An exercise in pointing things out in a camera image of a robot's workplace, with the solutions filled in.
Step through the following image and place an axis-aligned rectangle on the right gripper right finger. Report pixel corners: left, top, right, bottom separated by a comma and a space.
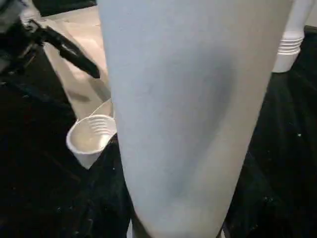
222, 148, 317, 238

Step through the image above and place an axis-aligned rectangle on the white plastic table leg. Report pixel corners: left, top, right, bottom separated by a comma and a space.
278, 0, 313, 56
98, 0, 294, 238

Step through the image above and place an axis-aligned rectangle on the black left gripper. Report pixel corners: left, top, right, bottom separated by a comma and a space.
0, 19, 100, 78

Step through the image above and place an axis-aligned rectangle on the white plastic table top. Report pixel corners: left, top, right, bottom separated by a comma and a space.
22, 3, 304, 171

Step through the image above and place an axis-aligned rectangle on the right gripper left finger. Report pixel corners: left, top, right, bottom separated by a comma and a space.
56, 138, 134, 238

